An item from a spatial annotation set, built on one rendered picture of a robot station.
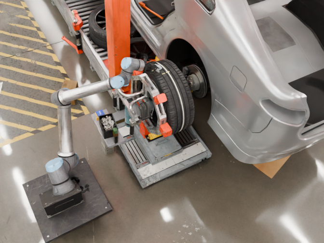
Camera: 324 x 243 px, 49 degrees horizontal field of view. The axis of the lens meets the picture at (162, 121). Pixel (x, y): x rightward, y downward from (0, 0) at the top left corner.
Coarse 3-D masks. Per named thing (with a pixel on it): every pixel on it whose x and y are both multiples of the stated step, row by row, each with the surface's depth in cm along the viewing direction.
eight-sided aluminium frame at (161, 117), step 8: (136, 80) 318; (144, 80) 291; (136, 88) 326; (152, 88) 290; (136, 96) 334; (152, 96) 284; (160, 104) 287; (144, 120) 329; (160, 120) 289; (152, 128) 323
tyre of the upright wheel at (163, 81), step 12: (168, 60) 304; (144, 72) 305; (156, 72) 290; (180, 72) 292; (156, 84) 290; (168, 84) 285; (180, 84) 288; (168, 96) 283; (180, 96) 287; (168, 108) 286; (180, 108) 289; (192, 108) 295; (168, 120) 295; (180, 120) 294; (192, 120) 304
